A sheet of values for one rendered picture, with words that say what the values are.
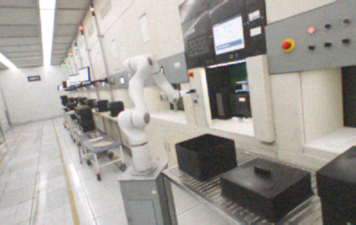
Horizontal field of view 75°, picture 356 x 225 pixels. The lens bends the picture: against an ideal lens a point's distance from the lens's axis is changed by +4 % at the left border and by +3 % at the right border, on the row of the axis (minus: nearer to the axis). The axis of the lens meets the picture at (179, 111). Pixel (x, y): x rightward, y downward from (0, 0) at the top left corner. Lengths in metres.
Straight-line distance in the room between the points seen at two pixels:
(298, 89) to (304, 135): 0.26
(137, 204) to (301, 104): 1.16
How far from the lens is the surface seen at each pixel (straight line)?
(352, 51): 1.24
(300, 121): 1.41
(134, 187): 1.57
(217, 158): 1.33
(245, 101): 1.98
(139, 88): 1.54
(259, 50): 1.50
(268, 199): 0.98
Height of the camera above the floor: 1.37
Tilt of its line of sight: 9 degrees down
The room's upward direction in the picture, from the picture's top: 9 degrees counter-clockwise
